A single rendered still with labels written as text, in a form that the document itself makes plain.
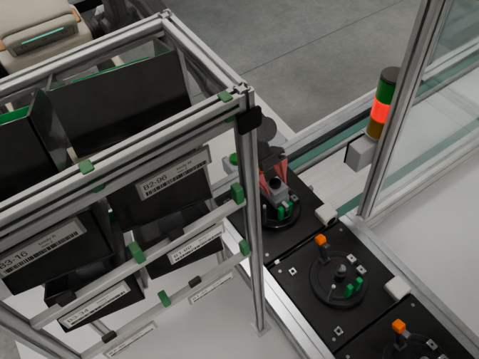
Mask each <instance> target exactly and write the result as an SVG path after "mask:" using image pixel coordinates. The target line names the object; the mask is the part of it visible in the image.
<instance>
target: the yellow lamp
mask: <svg viewBox="0 0 479 359"><path fill-rule="evenodd" d="M383 127H384V123H380V122H378V121H376V120H374V119H373V118H372V117H371V114H370V116H369V121H368V125H367V128H366V131H367V133H368V135H369V136H371V137H372V138H375V139H380V137H381V133H382V130H383Z"/></svg>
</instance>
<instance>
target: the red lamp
mask: <svg viewBox="0 0 479 359"><path fill-rule="evenodd" d="M389 108H390V105H385V104H383V103H380V102H379V101H378V100H377V99H376V96H375V97H374V102H373V105H372V109H371V117H372V118H373V119H374V120H376V121H378V122H380V123H385V121H386V117H387V115H388V110H389Z"/></svg>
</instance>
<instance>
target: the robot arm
mask: <svg viewBox="0 0 479 359"><path fill-rule="evenodd" d="M101 1H102V2H103V7H104V11H103V13H101V14H98V15H95V16H92V17H91V18H93V17H94V18H95V19H96V21H97V22H98V24H99V26H100V28H101V30H102V32H103V35H104V36H105V35H107V34H109V33H112V32H114V31H117V30H119V29H121V28H124V27H126V26H129V25H131V24H134V23H136V22H138V21H141V18H140V17H139V15H138V12H137V10H139V12H140V13H141V14H142V15H143V17H144V18H145V19H146V18H148V17H150V16H153V15H155V14H156V13H158V12H160V14H163V10H165V9H169V8H168V7H167V5H166V4H165V3H164V1H163V0H127V1H125V0H101ZM91 18H90V19H91ZM183 55H184V54H183ZM184 59H185V65H186V69H187V70H188V71H189V72H190V74H191V75H192V77H193V78H194V79H195V81H196V82H197V84H198V85H199V87H200V90H201V92H202V94H203V95H204V96H205V97H206V99H208V98H210V97H212V96H214V95H216V94H218V93H220V92H221V91H220V90H219V89H218V88H217V87H216V86H215V85H214V84H213V83H212V82H211V81H210V80H209V79H208V78H207V77H206V76H205V75H204V74H203V73H202V72H201V71H200V70H199V69H198V68H197V67H196V66H195V65H194V64H193V63H192V62H191V61H190V60H189V59H188V58H187V57H186V56H185V55H184ZM276 133H277V125H276V123H275V121H274V120H273V119H272V118H270V117H266V116H264V114H263V113H262V124H261V125H260V126H259V127H258V128H257V156H258V168H260V170H261V171H265V170H268V169H269V168H270V167H273V168H274V171H275V172H276V173H277V176H278V177H279V178H280V179H281V181H283V183H285V185H287V178H286V173H287V162H288V159H287V156H286V155H281V154H282V153H285V151H284V148H283V147H277V146H271V147H270V146H269V143H268V142H269V141H271V140H272V139H273V138H274V137H275V135H276ZM279 166H280V168H281V171H280V168H279ZM259 187H260V188H261V189H262V190H263V191H264V193H265V194H266V195H268V196H270V193H269V189H268V186H267V183H266V181H265V178H264V175H263V173H261V172H259Z"/></svg>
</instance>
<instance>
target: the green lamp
mask: <svg viewBox="0 0 479 359"><path fill-rule="evenodd" d="M395 89H396V85H391V84H388V83H386V82H385V81H383V80H382V78H381V75H380V78H379V81H378V86H377V89H376V94H375V96H376V99H377V100H378V101H379V102H380V103H383V104H385V105H390V104H391V101H392V98H393V94H394V91H395Z"/></svg>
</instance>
